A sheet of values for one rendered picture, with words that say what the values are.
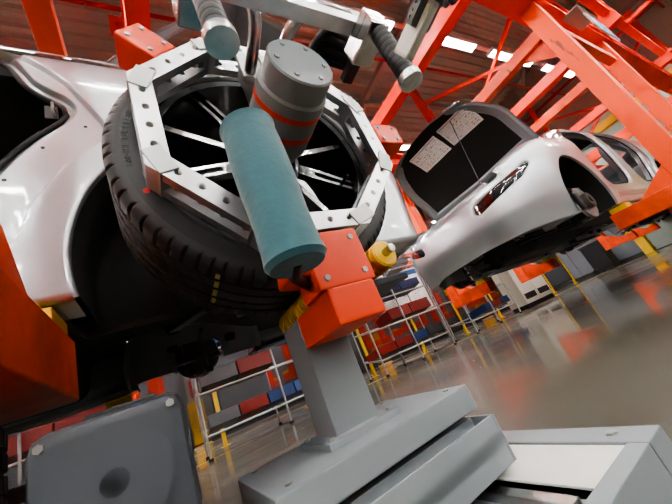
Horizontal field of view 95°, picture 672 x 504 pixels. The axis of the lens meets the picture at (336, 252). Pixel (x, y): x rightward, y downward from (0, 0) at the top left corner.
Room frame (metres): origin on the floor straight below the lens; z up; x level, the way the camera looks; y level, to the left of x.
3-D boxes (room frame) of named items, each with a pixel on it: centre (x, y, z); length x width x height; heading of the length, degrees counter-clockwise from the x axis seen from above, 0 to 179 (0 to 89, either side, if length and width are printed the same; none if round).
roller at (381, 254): (0.70, -0.02, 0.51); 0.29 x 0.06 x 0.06; 34
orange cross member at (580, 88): (4.83, -3.80, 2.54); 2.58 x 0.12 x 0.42; 34
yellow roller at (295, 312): (0.69, 0.12, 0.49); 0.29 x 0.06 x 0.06; 34
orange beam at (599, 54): (3.15, -3.78, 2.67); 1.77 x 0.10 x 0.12; 124
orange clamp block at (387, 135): (0.74, -0.24, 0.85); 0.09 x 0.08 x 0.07; 124
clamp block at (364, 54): (0.48, -0.24, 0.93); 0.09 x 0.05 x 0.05; 34
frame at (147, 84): (0.55, 0.02, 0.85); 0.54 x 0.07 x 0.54; 124
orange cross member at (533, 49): (3.74, -2.21, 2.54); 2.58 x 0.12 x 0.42; 34
